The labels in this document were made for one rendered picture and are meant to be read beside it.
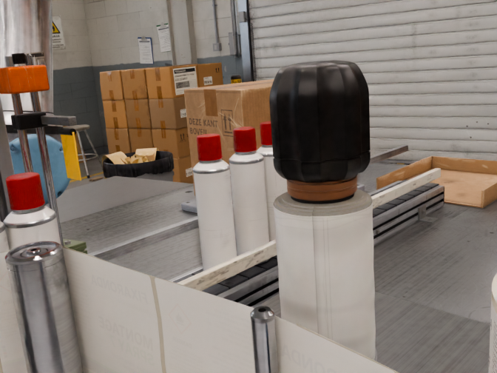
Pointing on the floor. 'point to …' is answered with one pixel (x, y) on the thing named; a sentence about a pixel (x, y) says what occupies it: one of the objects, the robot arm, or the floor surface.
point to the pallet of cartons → (154, 109)
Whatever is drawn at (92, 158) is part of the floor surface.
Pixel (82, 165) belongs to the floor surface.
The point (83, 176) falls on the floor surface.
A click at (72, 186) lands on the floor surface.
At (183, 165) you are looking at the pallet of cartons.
